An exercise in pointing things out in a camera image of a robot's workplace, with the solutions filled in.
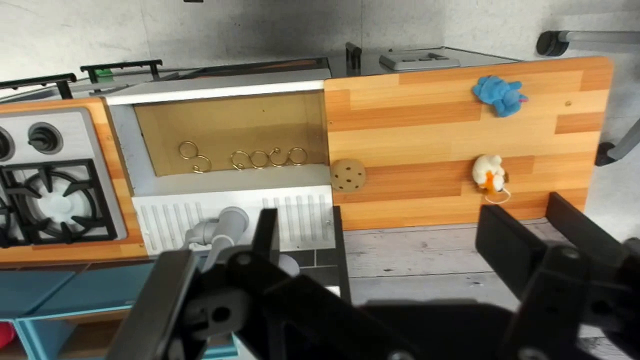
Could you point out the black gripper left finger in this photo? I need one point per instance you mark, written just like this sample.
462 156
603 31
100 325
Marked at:
292 301

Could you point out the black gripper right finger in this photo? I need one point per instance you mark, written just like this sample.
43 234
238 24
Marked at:
566 287

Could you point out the grey toy tap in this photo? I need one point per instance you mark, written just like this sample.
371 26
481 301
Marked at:
226 222

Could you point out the brown white plushie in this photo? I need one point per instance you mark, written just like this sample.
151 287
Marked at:
491 175

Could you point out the blue plushie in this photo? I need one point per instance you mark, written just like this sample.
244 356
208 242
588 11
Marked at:
500 95

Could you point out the white toy sink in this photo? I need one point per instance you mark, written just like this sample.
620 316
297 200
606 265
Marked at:
301 212

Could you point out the round toy cookie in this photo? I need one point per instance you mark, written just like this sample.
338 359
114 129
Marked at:
349 175

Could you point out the wooden kitchen countertop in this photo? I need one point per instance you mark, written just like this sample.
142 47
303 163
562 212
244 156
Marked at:
413 132

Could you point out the teal wooden cabinet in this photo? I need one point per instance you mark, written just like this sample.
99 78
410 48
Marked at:
66 292

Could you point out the grey flat plate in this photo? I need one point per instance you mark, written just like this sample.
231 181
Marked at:
417 60

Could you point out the black stove grate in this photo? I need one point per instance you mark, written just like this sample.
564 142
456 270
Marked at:
50 175

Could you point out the grey toy stove hob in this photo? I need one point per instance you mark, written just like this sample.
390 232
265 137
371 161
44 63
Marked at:
73 132

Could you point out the black clamp bar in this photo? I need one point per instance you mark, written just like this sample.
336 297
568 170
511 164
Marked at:
120 69
36 82

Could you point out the grey stove knob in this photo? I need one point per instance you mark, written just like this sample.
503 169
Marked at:
44 137
4 145

